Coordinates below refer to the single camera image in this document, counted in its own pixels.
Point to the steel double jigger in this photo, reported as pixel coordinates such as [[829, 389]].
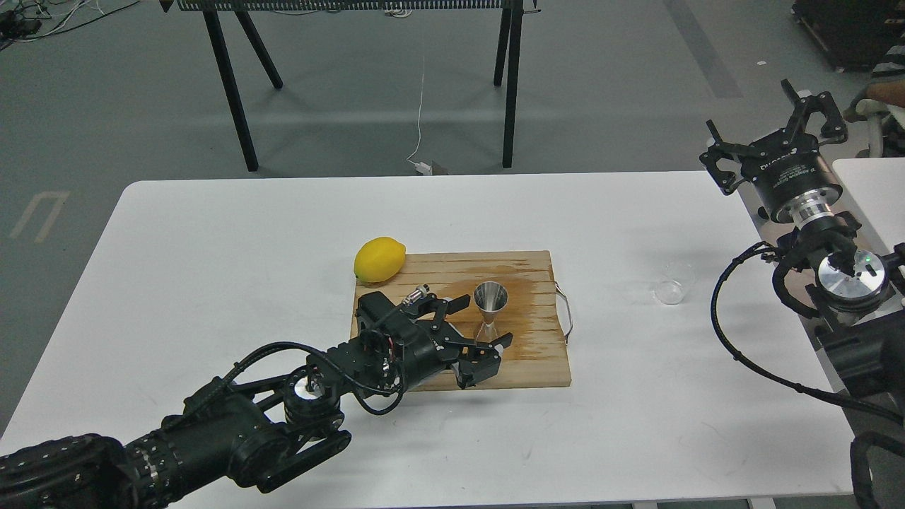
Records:
[[490, 297]]

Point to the white side table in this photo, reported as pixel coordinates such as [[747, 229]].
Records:
[[876, 186]]

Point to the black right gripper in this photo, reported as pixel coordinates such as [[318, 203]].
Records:
[[792, 177]]

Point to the person in striped shirt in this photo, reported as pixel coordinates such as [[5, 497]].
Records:
[[886, 83]]

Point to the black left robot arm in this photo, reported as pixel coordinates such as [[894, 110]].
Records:
[[274, 416]]

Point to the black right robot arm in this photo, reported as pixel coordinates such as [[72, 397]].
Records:
[[819, 271]]

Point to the yellow lemon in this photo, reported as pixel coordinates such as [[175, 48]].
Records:
[[379, 259]]

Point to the clear glass measuring cup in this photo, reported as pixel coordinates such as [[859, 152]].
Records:
[[675, 282]]

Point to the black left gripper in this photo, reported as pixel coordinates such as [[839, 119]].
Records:
[[420, 343]]

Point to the black box on floor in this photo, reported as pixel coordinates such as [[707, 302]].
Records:
[[851, 35]]

